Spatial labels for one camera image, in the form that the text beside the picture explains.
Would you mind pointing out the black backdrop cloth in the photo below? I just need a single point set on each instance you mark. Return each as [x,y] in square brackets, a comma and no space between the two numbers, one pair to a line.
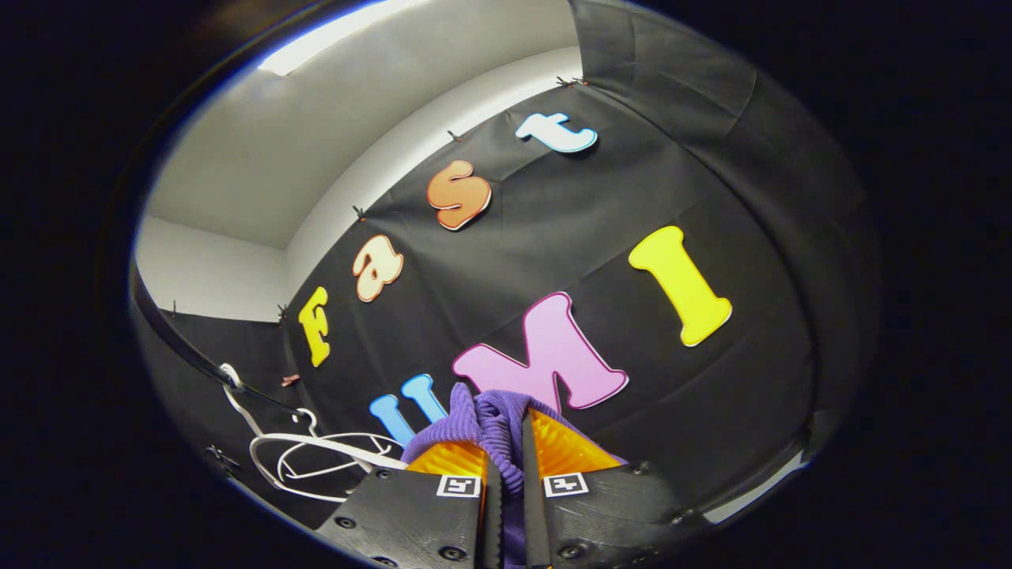
[711,197]

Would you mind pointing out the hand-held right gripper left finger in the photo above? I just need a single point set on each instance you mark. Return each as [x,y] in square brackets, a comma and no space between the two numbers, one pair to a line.
[411,521]

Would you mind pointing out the purple ribbed jacket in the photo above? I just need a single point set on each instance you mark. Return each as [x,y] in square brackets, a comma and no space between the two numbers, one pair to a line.
[474,419]

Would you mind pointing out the white hanger with crossbar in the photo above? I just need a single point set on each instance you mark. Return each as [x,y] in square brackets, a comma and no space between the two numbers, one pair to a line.
[241,407]

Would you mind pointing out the black clothes rail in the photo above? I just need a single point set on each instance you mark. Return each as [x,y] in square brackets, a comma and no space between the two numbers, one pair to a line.
[182,344]

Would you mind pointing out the white empty hanger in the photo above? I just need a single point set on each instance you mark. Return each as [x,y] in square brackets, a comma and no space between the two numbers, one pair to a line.
[313,425]

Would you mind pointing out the large ceiling light panel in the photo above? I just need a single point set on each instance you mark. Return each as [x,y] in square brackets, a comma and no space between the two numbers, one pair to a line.
[332,35]

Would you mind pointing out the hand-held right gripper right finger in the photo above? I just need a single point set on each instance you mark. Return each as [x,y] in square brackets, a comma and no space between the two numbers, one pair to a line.
[609,514]

